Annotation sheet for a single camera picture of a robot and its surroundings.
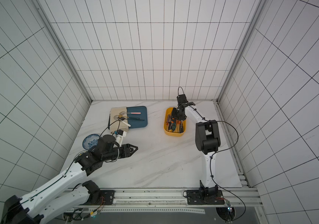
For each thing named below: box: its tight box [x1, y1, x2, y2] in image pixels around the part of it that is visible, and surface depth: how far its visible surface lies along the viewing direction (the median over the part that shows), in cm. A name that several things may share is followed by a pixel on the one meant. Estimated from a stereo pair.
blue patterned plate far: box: [82, 133, 101, 151], surface depth 94 cm
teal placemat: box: [126, 105, 148, 129], surface depth 110 cm
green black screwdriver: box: [172, 121, 177, 133], surface depth 102 cm
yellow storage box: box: [163, 107, 187, 137], surface depth 100 cm
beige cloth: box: [109, 106, 129, 132], surface depth 109 cm
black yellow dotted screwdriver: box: [179, 120, 184, 133], surface depth 102 cm
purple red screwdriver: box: [166, 114, 171, 130], surface depth 108 cm
